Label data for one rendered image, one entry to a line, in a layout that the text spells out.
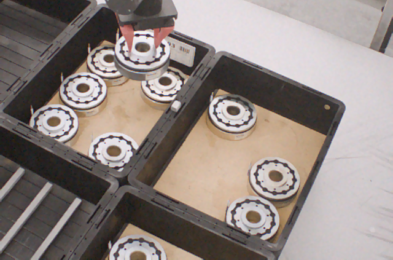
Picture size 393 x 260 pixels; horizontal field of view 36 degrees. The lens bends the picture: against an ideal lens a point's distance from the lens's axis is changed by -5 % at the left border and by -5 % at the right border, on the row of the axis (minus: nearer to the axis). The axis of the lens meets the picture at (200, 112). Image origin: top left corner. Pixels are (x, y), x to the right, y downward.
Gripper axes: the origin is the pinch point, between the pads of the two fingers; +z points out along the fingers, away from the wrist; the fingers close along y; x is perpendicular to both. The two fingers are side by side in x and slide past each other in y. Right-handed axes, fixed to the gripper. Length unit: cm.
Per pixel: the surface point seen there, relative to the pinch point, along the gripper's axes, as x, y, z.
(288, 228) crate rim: -36.2, 16.9, 12.9
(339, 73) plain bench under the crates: 16, 60, 35
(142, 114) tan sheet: 2.6, 1.7, 22.6
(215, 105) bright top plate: -0.6, 16.6, 19.7
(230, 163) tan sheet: -13.6, 15.7, 22.7
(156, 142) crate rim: -12.6, -0.1, 13.0
